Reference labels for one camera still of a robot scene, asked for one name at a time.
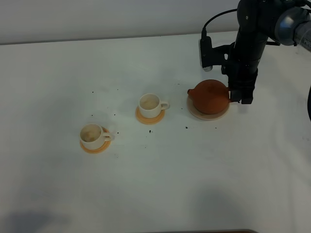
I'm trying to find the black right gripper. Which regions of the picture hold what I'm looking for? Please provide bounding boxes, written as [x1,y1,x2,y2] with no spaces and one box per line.
[221,28,268,104]

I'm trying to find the brown clay teapot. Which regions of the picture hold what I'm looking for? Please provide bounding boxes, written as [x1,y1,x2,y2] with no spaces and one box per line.
[187,80,230,115]

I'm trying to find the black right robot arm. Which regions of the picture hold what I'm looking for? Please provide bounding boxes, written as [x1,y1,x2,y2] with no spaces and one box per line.
[222,0,311,104]

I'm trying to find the beige teapot saucer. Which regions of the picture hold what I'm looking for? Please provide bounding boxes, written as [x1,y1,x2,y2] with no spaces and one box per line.
[187,97,230,121]

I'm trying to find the white teacup near teapot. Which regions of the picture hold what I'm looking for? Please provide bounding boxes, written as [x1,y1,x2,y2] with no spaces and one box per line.
[138,93,170,118]

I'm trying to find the orange coaster near teapot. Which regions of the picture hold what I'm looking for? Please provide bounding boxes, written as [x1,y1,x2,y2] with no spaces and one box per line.
[135,107,165,125]

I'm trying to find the orange coaster far left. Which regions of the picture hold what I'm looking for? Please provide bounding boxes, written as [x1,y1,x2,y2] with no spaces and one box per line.
[80,127,112,155]

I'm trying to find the white teacup far left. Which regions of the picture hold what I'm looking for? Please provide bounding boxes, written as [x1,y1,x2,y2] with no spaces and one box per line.
[80,123,115,150]

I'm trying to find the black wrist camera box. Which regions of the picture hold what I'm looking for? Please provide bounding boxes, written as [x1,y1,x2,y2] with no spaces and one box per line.
[199,36,235,72]

